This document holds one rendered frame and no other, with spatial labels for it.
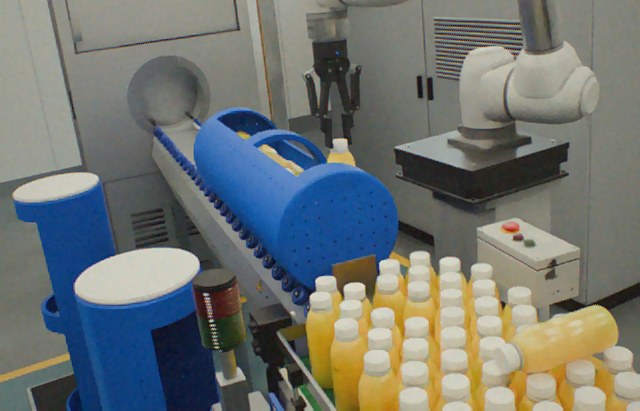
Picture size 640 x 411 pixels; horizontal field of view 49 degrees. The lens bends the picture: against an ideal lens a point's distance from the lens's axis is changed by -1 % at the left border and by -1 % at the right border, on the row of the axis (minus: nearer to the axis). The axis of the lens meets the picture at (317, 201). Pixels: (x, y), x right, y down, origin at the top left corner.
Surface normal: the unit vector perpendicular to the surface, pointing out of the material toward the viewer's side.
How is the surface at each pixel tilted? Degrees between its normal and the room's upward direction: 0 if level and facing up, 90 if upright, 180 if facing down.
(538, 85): 100
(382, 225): 90
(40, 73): 90
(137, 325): 90
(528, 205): 90
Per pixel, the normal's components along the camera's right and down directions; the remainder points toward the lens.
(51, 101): 0.48, 0.24
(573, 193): -0.87, 0.25
